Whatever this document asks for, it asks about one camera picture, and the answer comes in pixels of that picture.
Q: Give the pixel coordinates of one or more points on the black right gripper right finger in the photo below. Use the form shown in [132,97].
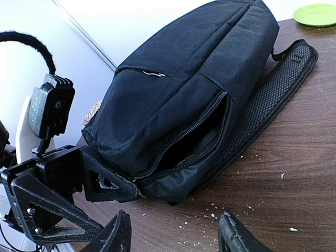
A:
[234,236]

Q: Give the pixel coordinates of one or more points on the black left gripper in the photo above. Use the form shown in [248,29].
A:
[38,201]

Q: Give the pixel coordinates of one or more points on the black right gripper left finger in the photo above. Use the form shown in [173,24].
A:
[116,236]

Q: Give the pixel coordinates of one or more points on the black student backpack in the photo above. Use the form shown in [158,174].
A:
[184,105]

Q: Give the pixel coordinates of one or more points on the green plate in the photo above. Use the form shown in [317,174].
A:
[315,15]

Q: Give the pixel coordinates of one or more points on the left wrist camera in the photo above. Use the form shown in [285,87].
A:
[44,115]

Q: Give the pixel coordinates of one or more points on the left aluminium frame post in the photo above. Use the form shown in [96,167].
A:
[83,35]

